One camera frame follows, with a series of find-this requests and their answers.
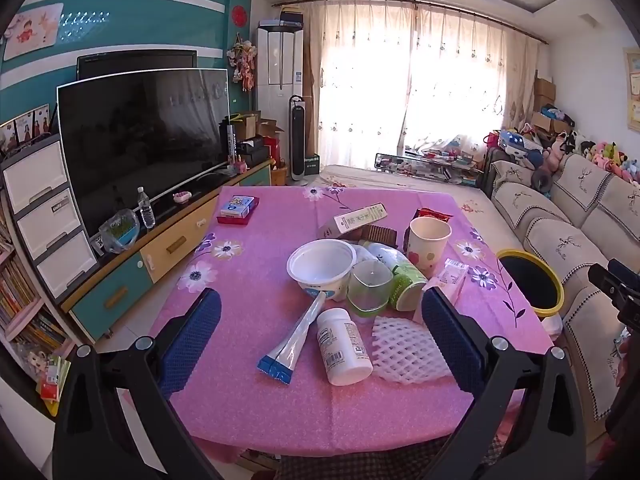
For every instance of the blue star cushion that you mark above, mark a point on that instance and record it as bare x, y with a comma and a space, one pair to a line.
520, 147

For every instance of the framed flower wall painting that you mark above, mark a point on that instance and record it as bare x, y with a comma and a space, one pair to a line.
634, 90

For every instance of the clear water bottle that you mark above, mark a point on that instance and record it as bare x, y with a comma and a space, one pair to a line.
146, 210

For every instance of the small dark green box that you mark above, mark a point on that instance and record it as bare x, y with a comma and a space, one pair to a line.
312, 164

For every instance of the white blue toothpaste tube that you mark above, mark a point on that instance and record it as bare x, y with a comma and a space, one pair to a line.
300, 332

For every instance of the blue red card box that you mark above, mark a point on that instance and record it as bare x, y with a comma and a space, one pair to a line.
237, 207

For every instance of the cluttered glass coffee table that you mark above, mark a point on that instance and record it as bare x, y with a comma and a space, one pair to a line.
430, 162

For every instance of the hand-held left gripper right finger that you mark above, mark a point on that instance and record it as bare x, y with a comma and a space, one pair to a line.
450, 340

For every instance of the children's wall poster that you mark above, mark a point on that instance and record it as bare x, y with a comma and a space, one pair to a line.
32, 30

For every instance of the pink white packet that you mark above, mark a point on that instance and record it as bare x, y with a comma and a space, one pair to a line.
450, 277

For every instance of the stacked cardboard boxes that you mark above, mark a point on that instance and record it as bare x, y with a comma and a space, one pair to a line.
545, 95

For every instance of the white plastic drawer unit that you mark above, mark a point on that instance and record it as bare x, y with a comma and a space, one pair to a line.
45, 220

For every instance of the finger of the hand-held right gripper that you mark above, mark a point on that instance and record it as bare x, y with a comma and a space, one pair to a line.
606, 282

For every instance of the clear green plastic cup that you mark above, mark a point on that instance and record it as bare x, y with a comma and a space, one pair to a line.
370, 285

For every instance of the black tower fan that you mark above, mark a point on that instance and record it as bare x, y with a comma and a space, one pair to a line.
297, 135

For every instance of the red snack packet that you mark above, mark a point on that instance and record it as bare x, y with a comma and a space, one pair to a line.
435, 214

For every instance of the clear plastic green container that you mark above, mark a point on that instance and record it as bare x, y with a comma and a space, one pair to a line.
117, 232

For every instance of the small black television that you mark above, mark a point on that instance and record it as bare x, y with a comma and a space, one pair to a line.
135, 62

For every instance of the small pink toy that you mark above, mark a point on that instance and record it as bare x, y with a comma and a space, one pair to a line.
182, 196

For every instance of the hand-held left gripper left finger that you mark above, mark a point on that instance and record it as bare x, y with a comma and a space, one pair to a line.
192, 340

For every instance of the hanging artificial flowers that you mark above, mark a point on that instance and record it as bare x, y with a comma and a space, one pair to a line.
242, 62

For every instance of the white plastic bowl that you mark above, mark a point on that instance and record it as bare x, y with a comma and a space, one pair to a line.
320, 265

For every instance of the bookshelf with books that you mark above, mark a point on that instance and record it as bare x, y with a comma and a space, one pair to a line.
20, 305

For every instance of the yellow rim trash bin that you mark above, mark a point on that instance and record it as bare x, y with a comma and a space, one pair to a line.
505, 256

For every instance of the pink plush toy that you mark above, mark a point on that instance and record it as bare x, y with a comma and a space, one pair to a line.
554, 157

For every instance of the white standing air conditioner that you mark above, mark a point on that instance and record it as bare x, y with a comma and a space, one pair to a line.
280, 75

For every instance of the beige covered sofa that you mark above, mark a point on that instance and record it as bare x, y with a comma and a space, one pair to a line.
575, 220

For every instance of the brown corrugated paper liner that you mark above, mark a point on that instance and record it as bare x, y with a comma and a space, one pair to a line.
377, 234

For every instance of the white pill bottle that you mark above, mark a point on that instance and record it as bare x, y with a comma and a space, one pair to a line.
345, 350

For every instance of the framed photos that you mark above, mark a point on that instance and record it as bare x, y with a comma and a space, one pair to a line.
25, 127

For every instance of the grey neck pillow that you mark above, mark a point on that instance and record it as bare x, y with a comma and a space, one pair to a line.
540, 179

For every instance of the pink floral tablecloth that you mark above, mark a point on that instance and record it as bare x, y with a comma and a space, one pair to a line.
250, 410

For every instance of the red round wall decoration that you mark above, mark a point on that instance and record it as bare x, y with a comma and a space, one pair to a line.
239, 15

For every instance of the white foam fruit net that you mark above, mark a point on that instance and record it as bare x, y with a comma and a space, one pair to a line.
400, 350

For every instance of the beige floral tea box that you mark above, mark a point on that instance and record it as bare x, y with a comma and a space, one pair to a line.
357, 218

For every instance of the sheer embroidered curtains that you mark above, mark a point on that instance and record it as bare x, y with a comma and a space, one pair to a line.
380, 85

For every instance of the dotted paper cup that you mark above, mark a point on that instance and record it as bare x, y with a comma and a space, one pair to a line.
427, 250

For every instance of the box on air conditioner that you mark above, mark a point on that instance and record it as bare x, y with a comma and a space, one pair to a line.
281, 19

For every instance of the green label white bottle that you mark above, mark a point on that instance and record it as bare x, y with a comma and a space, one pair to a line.
407, 280

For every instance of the teal yellow television cabinet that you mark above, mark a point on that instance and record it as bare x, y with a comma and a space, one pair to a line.
170, 247

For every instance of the large curved television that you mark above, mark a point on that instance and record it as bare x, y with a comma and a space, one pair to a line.
140, 145

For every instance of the row of plush toys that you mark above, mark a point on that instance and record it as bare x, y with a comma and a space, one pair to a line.
610, 155

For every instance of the open cardboard boxes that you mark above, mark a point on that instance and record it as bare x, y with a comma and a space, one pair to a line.
250, 125

